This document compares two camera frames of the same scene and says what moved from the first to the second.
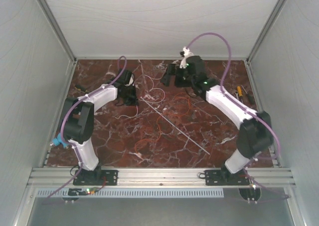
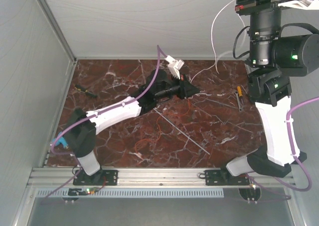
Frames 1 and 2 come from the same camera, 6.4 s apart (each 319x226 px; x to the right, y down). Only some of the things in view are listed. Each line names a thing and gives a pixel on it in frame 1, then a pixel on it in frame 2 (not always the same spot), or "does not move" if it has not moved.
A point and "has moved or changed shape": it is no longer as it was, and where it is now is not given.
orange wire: x=162 y=114 does not move
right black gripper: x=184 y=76 → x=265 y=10
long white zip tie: x=175 y=125 does not move
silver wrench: x=236 y=92 does not move
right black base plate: x=226 y=177 does not move
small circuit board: x=91 y=191 does not move
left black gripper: x=134 y=101 → x=187 y=89
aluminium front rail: x=61 y=177 does not move
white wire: x=148 y=101 has moved or changed shape
